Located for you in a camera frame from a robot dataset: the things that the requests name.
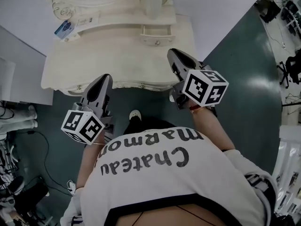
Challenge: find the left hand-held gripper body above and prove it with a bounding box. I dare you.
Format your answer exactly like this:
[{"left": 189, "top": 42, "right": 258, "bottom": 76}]
[{"left": 61, "top": 95, "right": 115, "bottom": 145}]

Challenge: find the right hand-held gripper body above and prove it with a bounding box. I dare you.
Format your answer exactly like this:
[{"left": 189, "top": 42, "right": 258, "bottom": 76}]
[{"left": 169, "top": 64, "right": 229, "bottom": 111}]

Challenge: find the cream ornate dressing table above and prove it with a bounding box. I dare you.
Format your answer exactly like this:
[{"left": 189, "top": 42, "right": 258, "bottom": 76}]
[{"left": 40, "top": 0, "right": 197, "bottom": 96}]

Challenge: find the person's left forearm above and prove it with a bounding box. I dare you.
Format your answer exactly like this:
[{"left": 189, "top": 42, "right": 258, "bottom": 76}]
[{"left": 75, "top": 141, "right": 105, "bottom": 190}]

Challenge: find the person's right forearm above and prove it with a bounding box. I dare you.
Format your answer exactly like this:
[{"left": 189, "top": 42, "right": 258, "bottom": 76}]
[{"left": 191, "top": 107, "right": 236, "bottom": 152}]

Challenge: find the person's cream clog shoe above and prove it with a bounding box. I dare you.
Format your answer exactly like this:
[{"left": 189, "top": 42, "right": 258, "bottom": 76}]
[{"left": 129, "top": 109, "right": 143, "bottom": 121}]

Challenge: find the white textured vase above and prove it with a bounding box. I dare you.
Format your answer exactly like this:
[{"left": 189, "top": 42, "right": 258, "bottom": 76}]
[{"left": 145, "top": 0, "right": 163, "bottom": 20}]

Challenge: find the white padded bundle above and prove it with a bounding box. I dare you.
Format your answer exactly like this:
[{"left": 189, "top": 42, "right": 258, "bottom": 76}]
[{"left": 0, "top": 105, "right": 38, "bottom": 135}]

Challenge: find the white power adapter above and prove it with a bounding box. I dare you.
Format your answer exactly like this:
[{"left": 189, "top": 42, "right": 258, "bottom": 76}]
[{"left": 67, "top": 179, "right": 78, "bottom": 194}]

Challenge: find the blue printed booklet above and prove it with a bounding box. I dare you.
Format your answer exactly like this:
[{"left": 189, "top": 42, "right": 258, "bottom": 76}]
[{"left": 54, "top": 20, "right": 75, "bottom": 39}]

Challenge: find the white paper label sheet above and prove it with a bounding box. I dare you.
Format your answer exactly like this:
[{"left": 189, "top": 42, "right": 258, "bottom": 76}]
[{"left": 77, "top": 16, "right": 101, "bottom": 27}]

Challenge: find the person's white printed shirt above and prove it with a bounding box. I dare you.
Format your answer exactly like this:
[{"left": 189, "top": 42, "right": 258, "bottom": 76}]
[{"left": 60, "top": 126, "right": 279, "bottom": 226}]

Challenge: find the white shelving unit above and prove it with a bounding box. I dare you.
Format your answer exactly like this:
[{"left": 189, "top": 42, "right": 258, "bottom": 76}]
[{"left": 271, "top": 125, "right": 301, "bottom": 221}]

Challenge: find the red wrist bracelet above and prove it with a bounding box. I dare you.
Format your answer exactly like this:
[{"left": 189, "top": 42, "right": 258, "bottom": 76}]
[{"left": 189, "top": 104, "right": 206, "bottom": 114}]

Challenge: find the black floor cable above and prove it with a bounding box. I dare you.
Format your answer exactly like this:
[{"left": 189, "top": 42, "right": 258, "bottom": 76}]
[{"left": 16, "top": 129, "right": 71, "bottom": 190}]

